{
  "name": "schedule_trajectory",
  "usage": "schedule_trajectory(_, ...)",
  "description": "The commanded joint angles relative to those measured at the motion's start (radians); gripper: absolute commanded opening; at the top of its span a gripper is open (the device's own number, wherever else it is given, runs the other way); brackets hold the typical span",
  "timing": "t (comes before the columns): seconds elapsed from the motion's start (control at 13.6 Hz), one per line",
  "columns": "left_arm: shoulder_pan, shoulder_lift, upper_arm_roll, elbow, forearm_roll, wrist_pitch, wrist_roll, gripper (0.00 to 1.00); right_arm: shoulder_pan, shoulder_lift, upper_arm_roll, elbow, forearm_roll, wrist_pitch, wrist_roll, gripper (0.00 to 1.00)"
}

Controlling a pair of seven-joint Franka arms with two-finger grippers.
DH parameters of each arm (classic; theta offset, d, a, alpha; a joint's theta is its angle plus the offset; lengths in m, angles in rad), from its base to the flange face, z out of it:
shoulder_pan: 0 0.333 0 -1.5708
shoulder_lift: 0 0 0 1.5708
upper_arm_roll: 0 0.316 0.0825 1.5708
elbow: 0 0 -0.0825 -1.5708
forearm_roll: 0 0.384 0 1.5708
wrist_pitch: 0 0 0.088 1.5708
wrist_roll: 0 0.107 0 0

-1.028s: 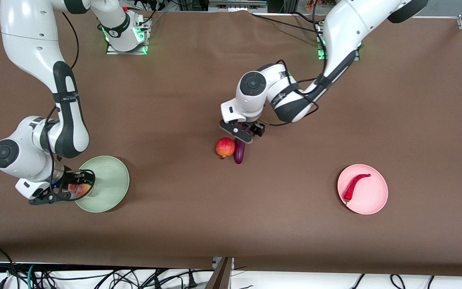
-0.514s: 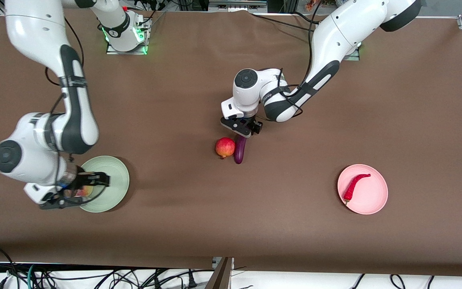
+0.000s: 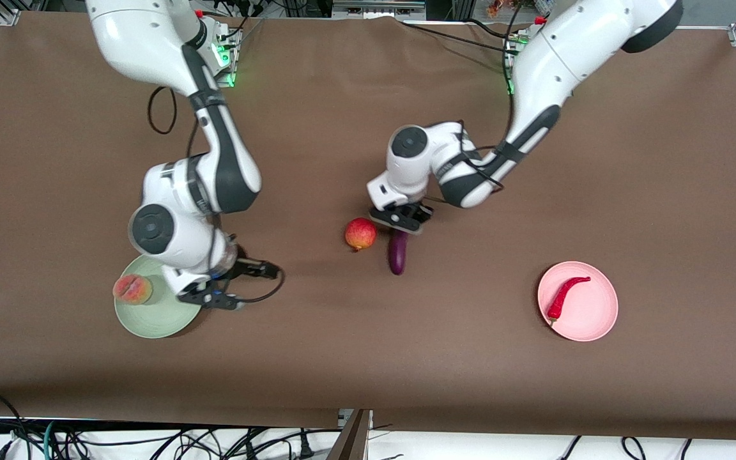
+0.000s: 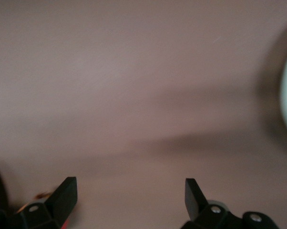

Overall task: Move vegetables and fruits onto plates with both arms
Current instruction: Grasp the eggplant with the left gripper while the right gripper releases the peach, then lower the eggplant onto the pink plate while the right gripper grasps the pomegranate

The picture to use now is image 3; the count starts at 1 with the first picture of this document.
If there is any long black table cable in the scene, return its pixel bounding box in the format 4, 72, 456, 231
401, 20, 525, 58

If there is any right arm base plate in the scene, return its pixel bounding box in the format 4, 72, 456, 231
210, 18, 242, 89

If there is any teal cable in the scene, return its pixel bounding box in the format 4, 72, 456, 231
41, 420, 58, 460

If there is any green plate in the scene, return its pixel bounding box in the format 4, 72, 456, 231
114, 255, 206, 339

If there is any short black table cable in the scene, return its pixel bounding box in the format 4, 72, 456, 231
467, 17, 517, 40

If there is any brown table cover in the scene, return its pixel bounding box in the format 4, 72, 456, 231
0, 11, 736, 441

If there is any red chili pepper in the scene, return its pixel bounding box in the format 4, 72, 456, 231
546, 275, 592, 328

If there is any red pomegranate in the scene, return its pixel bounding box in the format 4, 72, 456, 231
344, 217, 378, 253

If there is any grey metal box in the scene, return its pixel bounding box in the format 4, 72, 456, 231
332, 0, 427, 20

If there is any aluminium profile post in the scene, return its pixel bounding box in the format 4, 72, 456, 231
326, 409, 374, 460

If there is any purple eggplant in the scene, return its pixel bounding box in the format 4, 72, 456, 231
388, 229, 410, 276

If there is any peach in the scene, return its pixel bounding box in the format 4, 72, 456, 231
112, 273, 154, 306

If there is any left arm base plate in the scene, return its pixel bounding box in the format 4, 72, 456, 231
503, 32, 530, 96

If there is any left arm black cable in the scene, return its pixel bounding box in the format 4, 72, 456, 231
429, 0, 523, 209

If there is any pink plate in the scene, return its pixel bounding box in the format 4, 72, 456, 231
537, 261, 619, 342

